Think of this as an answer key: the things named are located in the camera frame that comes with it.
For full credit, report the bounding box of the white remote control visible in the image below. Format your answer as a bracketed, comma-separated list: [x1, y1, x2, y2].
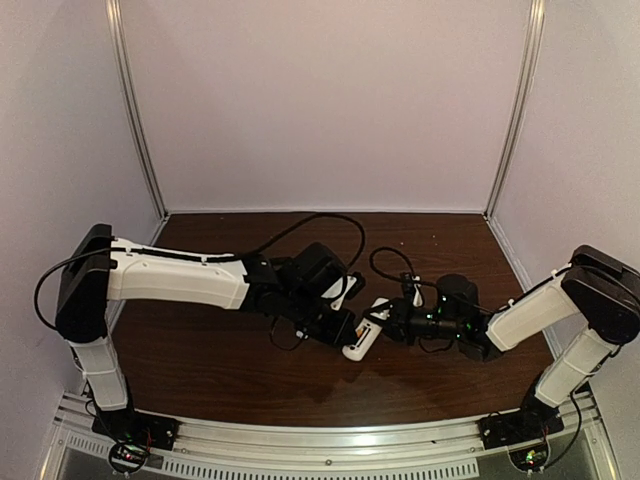
[342, 313, 379, 362]

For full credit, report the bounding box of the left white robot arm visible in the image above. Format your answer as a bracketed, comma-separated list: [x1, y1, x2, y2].
[48, 224, 364, 436]

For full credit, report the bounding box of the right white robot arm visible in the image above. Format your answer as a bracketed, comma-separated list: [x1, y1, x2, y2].
[343, 245, 639, 429]

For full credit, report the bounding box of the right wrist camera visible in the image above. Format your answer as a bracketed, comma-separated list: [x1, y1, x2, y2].
[400, 272, 424, 308]

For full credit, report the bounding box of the right black cable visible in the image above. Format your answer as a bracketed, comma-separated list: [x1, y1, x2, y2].
[369, 247, 494, 316]

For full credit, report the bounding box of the black cable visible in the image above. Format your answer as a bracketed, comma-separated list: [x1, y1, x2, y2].
[34, 213, 367, 331]
[369, 247, 494, 316]

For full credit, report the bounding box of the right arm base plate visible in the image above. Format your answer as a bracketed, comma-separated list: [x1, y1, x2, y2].
[477, 409, 564, 450]

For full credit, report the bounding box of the aluminium front rail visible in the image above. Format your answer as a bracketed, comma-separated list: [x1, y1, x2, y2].
[35, 392, 622, 479]

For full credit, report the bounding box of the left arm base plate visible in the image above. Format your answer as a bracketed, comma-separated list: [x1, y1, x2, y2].
[92, 409, 179, 451]

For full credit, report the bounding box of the left black cable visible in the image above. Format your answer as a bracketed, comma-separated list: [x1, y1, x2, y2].
[34, 213, 367, 331]

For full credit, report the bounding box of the right aluminium frame post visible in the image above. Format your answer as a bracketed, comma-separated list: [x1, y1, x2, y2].
[484, 0, 546, 221]

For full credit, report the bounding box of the aluminium frame post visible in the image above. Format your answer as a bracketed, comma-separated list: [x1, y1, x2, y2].
[105, 0, 169, 220]
[484, 0, 546, 221]

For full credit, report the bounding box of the left aluminium frame post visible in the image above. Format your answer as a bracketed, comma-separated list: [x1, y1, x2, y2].
[105, 0, 169, 220]

